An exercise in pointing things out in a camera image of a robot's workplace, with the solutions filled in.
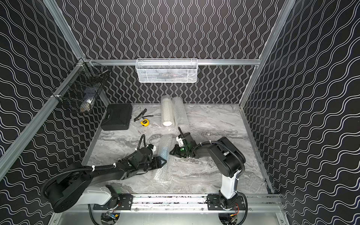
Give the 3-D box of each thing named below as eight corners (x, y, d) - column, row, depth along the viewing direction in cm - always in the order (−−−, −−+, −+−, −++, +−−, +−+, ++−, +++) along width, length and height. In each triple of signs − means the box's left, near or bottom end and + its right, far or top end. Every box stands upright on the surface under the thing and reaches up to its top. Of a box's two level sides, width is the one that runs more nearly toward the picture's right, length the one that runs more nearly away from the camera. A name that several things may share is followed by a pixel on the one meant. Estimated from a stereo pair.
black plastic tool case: (102, 130, 106) (98, 125, 101) (112, 108, 121) (109, 103, 115) (127, 130, 106) (125, 125, 101) (134, 109, 121) (132, 103, 115)
